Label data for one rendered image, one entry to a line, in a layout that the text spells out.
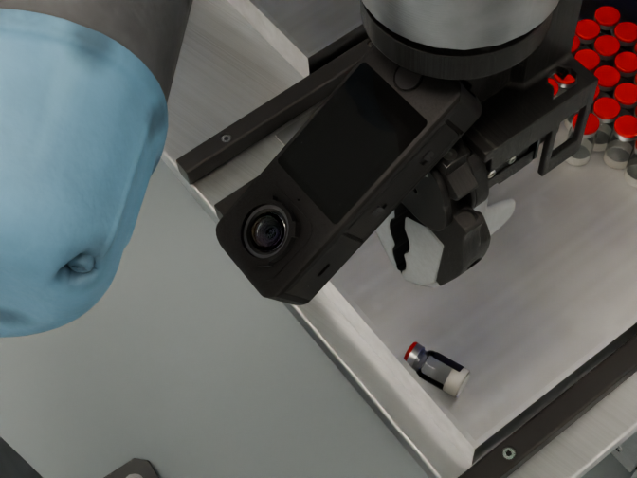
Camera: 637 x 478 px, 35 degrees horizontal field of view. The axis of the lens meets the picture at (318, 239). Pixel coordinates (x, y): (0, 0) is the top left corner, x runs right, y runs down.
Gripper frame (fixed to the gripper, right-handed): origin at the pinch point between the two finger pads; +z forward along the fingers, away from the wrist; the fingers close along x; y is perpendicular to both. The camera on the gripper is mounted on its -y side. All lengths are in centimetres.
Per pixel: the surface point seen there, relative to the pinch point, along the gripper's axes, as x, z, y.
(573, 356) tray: -4.2, 21.2, 12.4
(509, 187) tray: 9.6, 21.2, 18.4
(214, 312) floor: 59, 109, 6
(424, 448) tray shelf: -2.9, 21.5, -0.5
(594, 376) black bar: -6.6, 19.5, 11.7
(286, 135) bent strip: 25.1, 21.2, 7.4
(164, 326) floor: 62, 109, -3
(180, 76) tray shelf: 36.3, 21.4, 3.8
